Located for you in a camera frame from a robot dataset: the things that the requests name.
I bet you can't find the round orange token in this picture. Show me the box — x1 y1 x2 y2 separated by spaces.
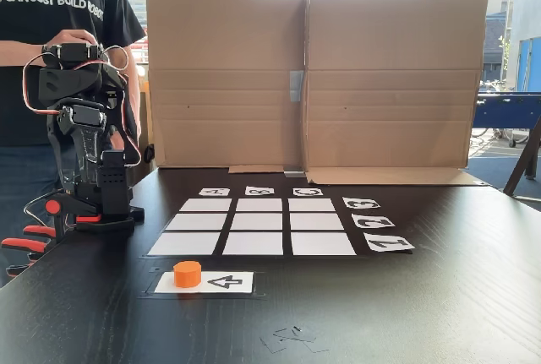
172 260 202 288

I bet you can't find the white nine-square grid sheet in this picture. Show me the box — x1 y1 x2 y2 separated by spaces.
145 197 359 258

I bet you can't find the person's left hand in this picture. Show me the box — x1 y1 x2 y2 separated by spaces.
128 118 143 148

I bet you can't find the person's right hand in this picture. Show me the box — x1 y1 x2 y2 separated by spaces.
46 29 99 46

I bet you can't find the person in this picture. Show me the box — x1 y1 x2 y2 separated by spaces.
0 0 147 289

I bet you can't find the black red bar clamp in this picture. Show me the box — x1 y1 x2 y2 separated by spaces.
23 193 105 242
0 236 48 279

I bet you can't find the brown cardboard panel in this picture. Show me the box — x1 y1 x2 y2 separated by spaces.
145 0 309 174
304 0 491 187

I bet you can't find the white arrow paper sheet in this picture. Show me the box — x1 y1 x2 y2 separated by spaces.
154 270 254 295

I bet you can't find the paper sheet number 3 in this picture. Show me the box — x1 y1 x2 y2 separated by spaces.
342 197 381 209

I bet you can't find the paper sheet number 2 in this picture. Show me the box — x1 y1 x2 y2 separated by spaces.
351 213 396 229

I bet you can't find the paper sheet number 1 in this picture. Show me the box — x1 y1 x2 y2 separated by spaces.
363 232 416 253

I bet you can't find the blue foosball table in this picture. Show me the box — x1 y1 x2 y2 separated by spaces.
471 91 541 149

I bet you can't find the dark wooden stand leg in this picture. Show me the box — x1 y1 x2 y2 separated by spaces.
502 117 541 203

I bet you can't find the red white servo cable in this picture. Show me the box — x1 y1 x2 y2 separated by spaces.
22 44 144 167

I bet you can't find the grey cable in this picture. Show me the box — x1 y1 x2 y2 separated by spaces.
24 192 64 230

